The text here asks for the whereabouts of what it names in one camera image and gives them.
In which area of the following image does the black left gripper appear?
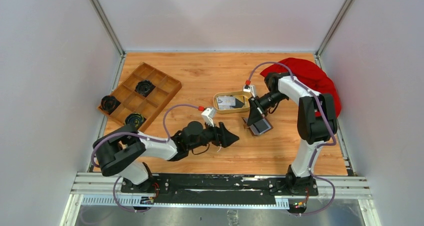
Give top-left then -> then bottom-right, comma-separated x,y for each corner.
187,117 -> 239,151

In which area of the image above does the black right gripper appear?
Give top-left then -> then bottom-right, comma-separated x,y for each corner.
247,91 -> 288,126

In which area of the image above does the brown leather card holder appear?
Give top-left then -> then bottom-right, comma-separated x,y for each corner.
244,117 -> 273,136

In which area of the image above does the beige oval tray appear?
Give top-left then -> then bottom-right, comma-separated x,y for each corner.
212,91 -> 251,114

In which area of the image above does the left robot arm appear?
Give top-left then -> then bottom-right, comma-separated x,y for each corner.
91,121 -> 240,193

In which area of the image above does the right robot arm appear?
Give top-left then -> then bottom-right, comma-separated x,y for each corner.
246,72 -> 338,195

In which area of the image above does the red cloth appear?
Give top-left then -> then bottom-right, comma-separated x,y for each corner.
279,57 -> 342,117

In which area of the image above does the wooden compartment tray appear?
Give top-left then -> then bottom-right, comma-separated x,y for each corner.
97,62 -> 182,135

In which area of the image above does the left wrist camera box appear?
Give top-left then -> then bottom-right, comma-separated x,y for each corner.
201,107 -> 216,127

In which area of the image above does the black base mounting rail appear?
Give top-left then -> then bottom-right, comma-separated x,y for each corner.
120,173 -> 319,206

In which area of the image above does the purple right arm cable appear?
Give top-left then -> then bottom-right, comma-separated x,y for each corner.
247,61 -> 338,217

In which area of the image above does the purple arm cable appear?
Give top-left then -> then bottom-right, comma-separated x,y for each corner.
247,61 -> 338,217
90,103 -> 205,214

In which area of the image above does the black coiled cable roll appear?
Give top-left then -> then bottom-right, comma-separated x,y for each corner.
124,113 -> 147,130
134,80 -> 156,98
100,95 -> 121,115

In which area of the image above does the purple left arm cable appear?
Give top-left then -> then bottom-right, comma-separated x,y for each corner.
90,103 -> 205,214

